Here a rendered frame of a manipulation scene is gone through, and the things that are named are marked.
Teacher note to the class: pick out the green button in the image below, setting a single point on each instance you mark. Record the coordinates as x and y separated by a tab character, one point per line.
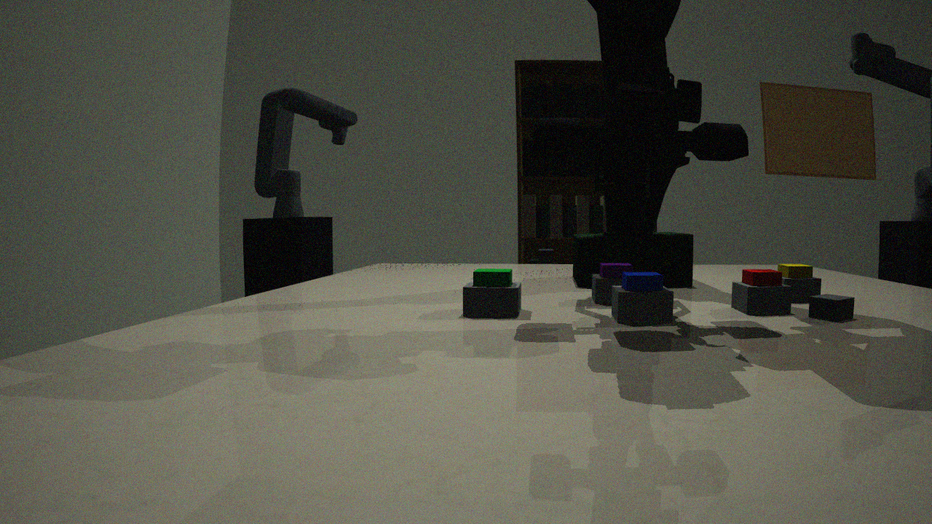
492	294

